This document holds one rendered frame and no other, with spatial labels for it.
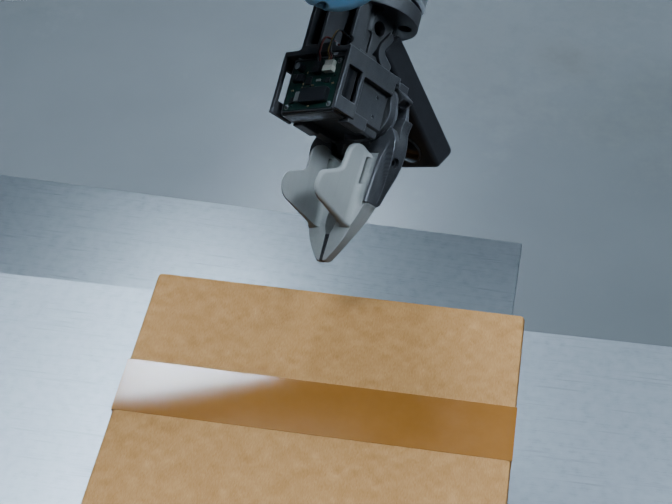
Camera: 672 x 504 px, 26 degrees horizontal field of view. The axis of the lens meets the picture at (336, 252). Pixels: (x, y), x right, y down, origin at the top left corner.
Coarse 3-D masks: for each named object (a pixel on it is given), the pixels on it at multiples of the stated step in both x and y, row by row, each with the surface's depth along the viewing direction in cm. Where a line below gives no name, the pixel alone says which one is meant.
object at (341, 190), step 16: (352, 144) 112; (352, 160) 111; (368, 160) 112; (320, 176) 109; (336, 176) 110; (352, 176) 111; (368, 176) 112; (320, 192) 109; (336, 192) 110; (352, 192) 111; (336, 208) 110; (352, 208) 111; (368, 208) 112; (336, 224) 112; (352, 224) 111; (336, 240) 112
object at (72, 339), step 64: (0, 320) 154; (64, 320) 154; (128, 320) 154; (0, 384) 148; (64, 384) 148; (576, 384) 148; (640, 384) 148; (0, 448) 143; (64, 448) 143; (576, 448) 143; (640, 448) 143
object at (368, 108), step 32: (384, 0) 113; (320, 32) 114; (352, 32) 112; (384, 32) 115; (416, 32) 116; (288, 64) 114; (320, 64) 111; (352, 64) 109; (384, 64) 115; (288, 96) 112; (320, 96) 109; (352, 96) 110; (384, 96) 113; (320, 128) 114; (352, 128) 110; (384, 128) 112
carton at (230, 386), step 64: (192, 320) 116; (256, 320) 116; (320, 320) 116; (384, 320) 116; (448, 320) 116; (512, 320) 116; (128, 384) 111; (192, 384) 111; (256, 384) 111; (320, 384) 111; (384, 384) 111; (448, 384) 111; (512, 384) 111; (128, 448) 107; (192, 448) 107; (256, 448) 107; (320, 448) 107; (384, 448) 107; (448, 448) 107; (512, 448) 107
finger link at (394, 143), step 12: (396, 120) 113; (396, 132) 112; (408, 132) 113; (372, 144) 113; (384, 144) 112; (396, 144) 111; (384, 156) 112; (396, 156) 111; (384, 168) 112; (396, 168) 112; (372, 180) 111; (384, 180) 112; (372, 192) 112; (384, 192) 112; (372, 204) 112
